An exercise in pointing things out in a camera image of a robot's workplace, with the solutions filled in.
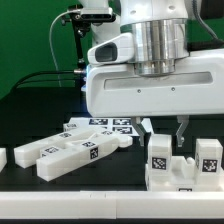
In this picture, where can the rear long chair side piece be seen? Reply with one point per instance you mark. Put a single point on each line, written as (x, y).
(26, 155)

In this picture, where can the flat white tagged base plate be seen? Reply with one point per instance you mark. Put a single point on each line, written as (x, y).
(121, 125)

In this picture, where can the white front border rail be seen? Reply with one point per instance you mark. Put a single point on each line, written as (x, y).
(112, 205)

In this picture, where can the white chair seat block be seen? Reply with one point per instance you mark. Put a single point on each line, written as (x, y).
(181, 177)

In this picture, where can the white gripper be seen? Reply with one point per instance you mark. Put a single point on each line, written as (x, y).
(113, 89)

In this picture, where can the black camera stand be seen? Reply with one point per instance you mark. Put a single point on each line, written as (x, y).
(82, 18)

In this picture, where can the front long chair side piece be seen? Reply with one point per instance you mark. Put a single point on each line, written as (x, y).
(80, 153)

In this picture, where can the white left border block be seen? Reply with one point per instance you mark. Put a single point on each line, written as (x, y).
(3, 158)

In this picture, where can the long chair side piece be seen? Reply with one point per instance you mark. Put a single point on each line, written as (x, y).
(26, 155)
(80, 153)

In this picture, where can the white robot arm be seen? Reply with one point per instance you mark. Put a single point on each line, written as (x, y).
(148, 70)

